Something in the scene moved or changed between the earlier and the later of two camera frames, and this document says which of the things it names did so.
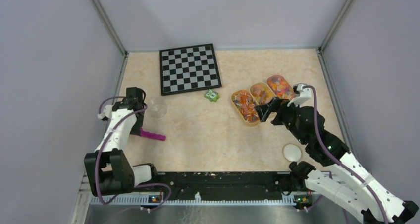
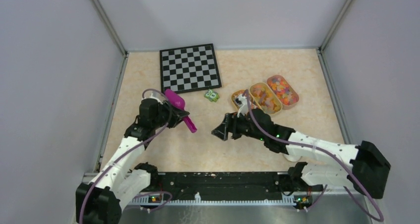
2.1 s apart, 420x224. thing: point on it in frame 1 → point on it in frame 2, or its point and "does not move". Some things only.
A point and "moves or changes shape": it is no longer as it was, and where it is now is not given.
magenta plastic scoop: [147, 134] moves or changes shape
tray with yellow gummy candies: [261, 92] does not move
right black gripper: [276, 104] → [229, 124]
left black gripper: [136, 126] → [177, 116]
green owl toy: [212, 95] does not move
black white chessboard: [188, 69] does not move
